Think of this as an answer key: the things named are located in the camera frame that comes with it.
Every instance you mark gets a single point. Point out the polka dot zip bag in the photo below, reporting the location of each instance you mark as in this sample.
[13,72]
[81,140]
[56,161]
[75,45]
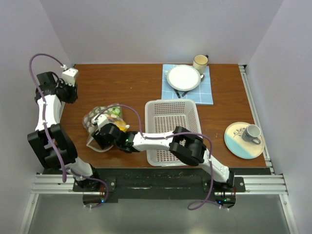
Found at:
[90,128]

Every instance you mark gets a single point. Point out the blue beige plate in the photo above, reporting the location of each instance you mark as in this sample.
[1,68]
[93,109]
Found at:
[240,148]

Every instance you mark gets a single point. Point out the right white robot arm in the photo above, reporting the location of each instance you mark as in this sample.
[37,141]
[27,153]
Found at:
[192,149]

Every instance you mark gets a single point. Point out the white plastic perforated basket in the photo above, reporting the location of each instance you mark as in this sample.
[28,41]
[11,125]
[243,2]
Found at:
[163,116]

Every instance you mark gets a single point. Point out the white round plate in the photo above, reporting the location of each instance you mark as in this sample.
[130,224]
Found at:
[183,77]

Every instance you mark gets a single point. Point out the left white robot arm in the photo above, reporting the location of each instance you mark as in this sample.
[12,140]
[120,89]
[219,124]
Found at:
[50,142]

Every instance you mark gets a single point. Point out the cream mug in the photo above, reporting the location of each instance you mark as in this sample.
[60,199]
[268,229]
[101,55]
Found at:
[200,63]

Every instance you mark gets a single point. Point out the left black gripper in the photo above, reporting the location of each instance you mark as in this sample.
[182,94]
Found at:
[73,96]

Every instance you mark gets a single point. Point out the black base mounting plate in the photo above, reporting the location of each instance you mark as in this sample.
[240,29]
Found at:
[173,184]

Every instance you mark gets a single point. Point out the blue checked cloth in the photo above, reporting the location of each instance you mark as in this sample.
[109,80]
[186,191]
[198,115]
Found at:
[201,95]

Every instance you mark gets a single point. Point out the black handled fork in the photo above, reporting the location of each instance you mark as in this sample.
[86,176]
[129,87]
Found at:
[177,93]

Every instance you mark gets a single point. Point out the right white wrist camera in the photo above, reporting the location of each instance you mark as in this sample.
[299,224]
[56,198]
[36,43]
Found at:
[100,120]

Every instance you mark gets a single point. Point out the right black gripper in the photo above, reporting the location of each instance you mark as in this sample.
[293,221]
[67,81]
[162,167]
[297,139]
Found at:
[101,139]

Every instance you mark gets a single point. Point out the grey white cup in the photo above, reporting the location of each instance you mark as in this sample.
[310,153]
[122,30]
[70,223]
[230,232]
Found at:
[252,134]

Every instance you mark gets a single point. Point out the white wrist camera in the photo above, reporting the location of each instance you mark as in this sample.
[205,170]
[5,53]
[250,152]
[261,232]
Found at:
[69,76]
[100,120]

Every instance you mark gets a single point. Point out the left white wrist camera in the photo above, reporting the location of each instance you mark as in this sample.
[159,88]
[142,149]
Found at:
[69,76]

